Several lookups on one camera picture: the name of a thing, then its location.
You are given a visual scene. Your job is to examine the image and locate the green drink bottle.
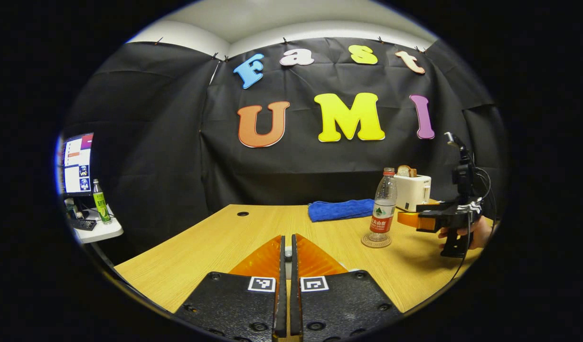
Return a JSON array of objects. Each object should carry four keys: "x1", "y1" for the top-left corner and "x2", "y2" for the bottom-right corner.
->
[{"x1": 92, "y1": 179, "x2": 112, "y2": 225}]

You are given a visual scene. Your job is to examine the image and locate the round brown coaster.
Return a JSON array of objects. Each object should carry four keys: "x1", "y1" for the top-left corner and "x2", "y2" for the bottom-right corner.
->
[{"x1": 361, "y1": 234, "x2": 392, "y2": 248}]

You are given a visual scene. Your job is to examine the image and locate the blue towel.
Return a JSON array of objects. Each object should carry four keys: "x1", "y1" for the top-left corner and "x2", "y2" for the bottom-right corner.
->
[{"x1": 308, "y1": 199, "x2": 375, "y2": 222}]

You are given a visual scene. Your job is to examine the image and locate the computer monitor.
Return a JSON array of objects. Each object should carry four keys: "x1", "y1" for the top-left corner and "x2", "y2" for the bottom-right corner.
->
[{"x1": 59, "y1": 133, "x2": 94, "y2": 197}]

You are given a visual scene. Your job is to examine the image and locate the white side table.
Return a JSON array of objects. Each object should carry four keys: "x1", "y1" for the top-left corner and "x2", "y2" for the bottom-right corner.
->
[{"x1": 68, "y1": 207, "x2": 124, "y2": 244}]

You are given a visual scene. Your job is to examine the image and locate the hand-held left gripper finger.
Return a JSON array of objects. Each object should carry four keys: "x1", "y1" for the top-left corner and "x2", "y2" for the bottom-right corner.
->
[
  {"x1": 174, "y1": 235, "x2": 288, "y2": 342},
  {"x1": 290, "y1": 234, "x2": 401, "y2": 342}
]

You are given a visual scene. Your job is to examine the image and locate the white toaster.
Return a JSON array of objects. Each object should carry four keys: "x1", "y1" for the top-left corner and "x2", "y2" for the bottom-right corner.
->
[{"x1": 394, "y1": 174, "x2": 432, "y2": 212}]

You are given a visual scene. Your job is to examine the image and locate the black backdrop cloth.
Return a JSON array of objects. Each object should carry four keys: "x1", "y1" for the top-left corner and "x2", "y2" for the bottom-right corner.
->
[{"x1": 61, "y1": 37, "x2": 508, "y2": 252}]

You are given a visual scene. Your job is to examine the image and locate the clear plastic water bottle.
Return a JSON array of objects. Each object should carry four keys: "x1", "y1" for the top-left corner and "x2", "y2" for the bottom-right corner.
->
[{"x1": 369, "y1": 167, "x2": 398, "y2": 242}]

